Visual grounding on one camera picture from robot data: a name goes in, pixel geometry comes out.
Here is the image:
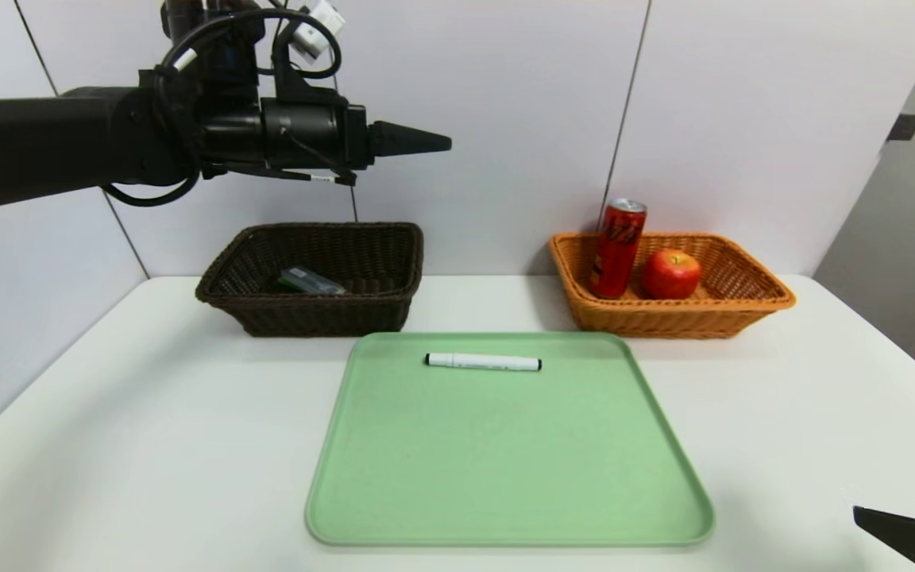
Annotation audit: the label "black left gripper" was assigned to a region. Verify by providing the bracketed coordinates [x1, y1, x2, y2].
[261, 97, 453, 170]

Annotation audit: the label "clear plastic pencil lead case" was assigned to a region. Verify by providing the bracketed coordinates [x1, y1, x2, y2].
[279, 266, 347, 296]

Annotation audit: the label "red apple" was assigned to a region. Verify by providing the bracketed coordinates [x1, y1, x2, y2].
[640, 249, 703, 300]

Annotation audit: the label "orange wicker basket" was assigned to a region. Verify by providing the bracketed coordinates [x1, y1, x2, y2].
[550, 230, 797, 340]

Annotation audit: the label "dark brown wicker basket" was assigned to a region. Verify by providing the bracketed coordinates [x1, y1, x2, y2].
[195, 222, 425, 338]

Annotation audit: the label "light green plastic tray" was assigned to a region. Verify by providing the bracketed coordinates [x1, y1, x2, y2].
[305, 331, 716, 547]

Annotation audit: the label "red soda can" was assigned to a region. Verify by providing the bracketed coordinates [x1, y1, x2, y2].
[589, 199, 648, 300]

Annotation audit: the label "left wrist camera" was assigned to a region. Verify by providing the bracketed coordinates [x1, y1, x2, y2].
[289, 0, 347, 64]

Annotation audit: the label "white marker pen black caps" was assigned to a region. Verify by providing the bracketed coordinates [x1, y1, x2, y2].
[426, 353, 543, 373]

